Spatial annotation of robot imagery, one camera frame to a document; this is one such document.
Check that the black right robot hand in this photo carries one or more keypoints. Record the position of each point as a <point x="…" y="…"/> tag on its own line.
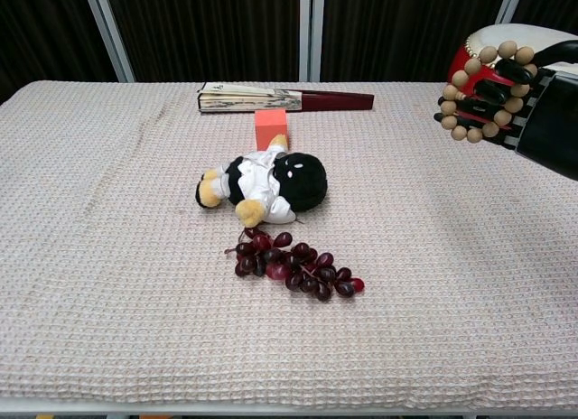
<point x="551" y="121"/>

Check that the red drum with white skin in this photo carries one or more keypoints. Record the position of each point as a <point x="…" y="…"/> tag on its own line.
<point x="469" y="62"/>

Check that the plush doll black head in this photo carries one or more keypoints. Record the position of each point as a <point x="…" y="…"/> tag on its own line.
<point x="289" y="184"/>

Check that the orange foam block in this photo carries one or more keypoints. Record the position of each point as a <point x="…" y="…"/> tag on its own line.
<point x="270" y="125"/>

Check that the bunch of dark red grapes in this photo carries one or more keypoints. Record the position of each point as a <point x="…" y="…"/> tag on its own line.
<point x="298" y="267"/>

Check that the beige waffle-weave tablecloth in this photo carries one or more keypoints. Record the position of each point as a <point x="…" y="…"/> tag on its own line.
<point x="135" y="256"/>

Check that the grey metal frame post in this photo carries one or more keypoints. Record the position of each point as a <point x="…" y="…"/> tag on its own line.
<point x="510" y="3"/>
<point x="108" y="30"/>
<point x="311" y="30"/>

